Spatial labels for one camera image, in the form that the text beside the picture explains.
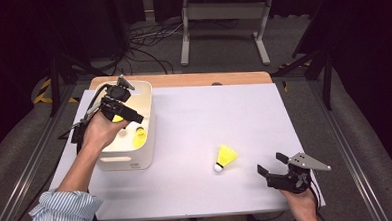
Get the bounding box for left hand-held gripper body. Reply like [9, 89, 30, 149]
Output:
[96, 74, 137, 125]

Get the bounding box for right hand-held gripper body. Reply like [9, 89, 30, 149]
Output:
[265, 150, 334, 196]

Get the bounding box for yellow shuttlecock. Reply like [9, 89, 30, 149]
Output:
[132, 126, 150, 150]
[212, 143, 241, 174]
[111, 113, 130, 138]

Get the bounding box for white plastic storage box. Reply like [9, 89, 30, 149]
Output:
[92, 79, 159, 173]

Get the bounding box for person's right hand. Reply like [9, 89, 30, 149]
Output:
[280, 187, 320, 221]

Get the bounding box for person's left hand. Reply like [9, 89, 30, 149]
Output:
[80, 109, 132, 155]

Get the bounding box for black tripod stand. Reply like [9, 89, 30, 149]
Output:
[46, 49, 109, 119]
[270, 46, 336, 114]

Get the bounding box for wooden table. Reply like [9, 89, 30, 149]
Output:
[87, 68, 274, 93]

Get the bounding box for white table board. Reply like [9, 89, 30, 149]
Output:
[42, 79, 327, 221]

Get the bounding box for yellow black hazard tape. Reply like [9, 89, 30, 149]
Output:
[31, 77, 81, 107]

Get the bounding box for dark curtain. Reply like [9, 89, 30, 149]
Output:
[0, 0, 58, 150]
[325, 0, 392, 189]

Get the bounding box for left arm striped sleeve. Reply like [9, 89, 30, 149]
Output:
[0, 83, 90, 221]

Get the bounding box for person's striped shirt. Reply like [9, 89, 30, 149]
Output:
[21, 182, 221, 221]

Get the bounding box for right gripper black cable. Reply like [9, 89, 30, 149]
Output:
[307, 181, 327, 221]

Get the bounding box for black floor cables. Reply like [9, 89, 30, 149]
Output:
[113, 20, 187, 78]

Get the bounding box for aluminium floor rail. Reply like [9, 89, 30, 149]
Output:
[307, 76, 391, 221]

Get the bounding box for white metal stand frame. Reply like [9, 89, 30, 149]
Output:
[177, 0, 277, 71]

